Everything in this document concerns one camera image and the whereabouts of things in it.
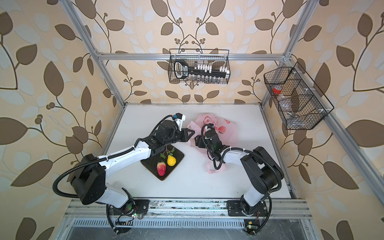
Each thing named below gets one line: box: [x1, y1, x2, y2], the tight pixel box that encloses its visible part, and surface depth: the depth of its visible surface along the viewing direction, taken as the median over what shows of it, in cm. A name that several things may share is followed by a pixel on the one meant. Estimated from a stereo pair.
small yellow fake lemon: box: [160, 147, 177, 167], surface depth 88 cm
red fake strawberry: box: [157, 161, 167, 177], surface depth 85 cm
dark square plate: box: [161, 144, 185, 181], surface depth 88 cm
